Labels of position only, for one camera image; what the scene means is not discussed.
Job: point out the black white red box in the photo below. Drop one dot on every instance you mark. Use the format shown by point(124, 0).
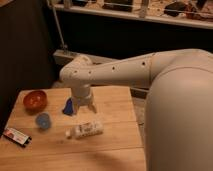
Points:
point(17, 136)

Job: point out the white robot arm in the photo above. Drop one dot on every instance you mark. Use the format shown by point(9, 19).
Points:
point(178, 129)

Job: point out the white metal shelf frame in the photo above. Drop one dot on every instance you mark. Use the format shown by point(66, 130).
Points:
point(107, 36)

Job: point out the orange bowl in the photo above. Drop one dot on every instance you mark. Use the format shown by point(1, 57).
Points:
point(35, 100)

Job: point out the blue plastic cup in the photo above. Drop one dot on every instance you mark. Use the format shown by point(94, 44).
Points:
point(43, 121)

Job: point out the white plastic bottle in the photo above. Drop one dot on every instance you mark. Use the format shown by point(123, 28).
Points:
point(85, 129)

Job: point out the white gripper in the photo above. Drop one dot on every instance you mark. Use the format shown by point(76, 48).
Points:
point(81, 96)

